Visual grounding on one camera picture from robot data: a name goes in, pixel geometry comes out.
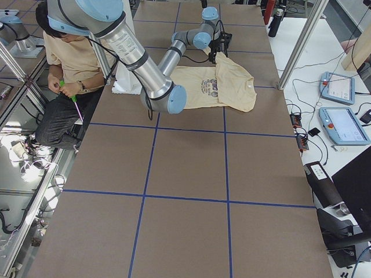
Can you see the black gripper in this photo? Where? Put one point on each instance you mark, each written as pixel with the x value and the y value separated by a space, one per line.
pixel 215 46

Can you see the cream long-sleeve printed shirt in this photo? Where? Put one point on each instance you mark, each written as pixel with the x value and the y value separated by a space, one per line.
pixel 227 84

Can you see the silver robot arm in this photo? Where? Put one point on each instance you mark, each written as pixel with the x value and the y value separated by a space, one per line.
pixel 107 21

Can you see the black water bottle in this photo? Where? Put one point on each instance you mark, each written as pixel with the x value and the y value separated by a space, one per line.
pixel 275 23

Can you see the red bottle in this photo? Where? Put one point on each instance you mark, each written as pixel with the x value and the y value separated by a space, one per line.
pixel 268 10

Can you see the black orange electronics module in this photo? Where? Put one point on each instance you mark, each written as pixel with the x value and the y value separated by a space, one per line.
pixel 301 134

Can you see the far blue teach pendant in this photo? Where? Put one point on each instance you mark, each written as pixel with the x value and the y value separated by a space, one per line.
pixel 338 88

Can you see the blue teach pendant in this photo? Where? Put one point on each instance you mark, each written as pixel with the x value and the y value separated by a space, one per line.
pixel 338 88
pixel 342 126

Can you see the seated person in beige shirt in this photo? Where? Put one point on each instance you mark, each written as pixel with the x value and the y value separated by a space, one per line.
pixel 71 58

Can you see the near blue teach pendant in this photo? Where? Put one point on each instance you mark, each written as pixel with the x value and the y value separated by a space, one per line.
pixel 342 126

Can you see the black box with label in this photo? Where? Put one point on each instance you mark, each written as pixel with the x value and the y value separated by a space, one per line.
pixel 321 185

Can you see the black monitor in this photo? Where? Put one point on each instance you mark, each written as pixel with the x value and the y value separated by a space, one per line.
pixel 353 185

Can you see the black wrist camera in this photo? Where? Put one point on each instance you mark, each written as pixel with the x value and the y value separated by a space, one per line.
pixel 225 39

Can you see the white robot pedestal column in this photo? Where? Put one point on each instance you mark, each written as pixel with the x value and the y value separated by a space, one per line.
pixel 125 81

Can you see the aluminium frame post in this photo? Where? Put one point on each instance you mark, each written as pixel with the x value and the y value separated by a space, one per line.
pixel 309 26

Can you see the green handled screwdriver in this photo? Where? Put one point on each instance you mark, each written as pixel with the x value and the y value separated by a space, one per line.
pixel 74 100

